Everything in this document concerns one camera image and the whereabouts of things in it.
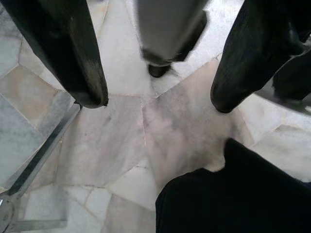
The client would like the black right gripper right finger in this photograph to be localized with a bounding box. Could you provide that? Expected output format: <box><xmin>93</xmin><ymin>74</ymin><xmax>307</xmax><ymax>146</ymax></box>
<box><xmin>210</xmin><ymin>0</ymin><xmax>292</xmax><ymax>114</ymax></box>

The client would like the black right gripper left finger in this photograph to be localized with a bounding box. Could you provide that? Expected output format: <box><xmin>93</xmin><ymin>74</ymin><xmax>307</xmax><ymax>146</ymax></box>
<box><xmin>0</xmin><ymin>0</ymin><xmax>109</xmax><ymax>109</ymax></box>

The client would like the silver metal clothes rack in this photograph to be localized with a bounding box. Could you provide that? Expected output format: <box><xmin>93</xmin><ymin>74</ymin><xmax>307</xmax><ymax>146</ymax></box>
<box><xmin>0</xmin><ymin>101</ymin><xmax>82</xmax><ymax>233</ymax></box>

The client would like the black garment with gold logo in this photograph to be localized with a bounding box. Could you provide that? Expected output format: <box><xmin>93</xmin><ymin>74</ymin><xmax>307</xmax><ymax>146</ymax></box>
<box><xmin>155</xmin><ymin>138</ymin><xmax>311</xmax><ymax>233</ymax></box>

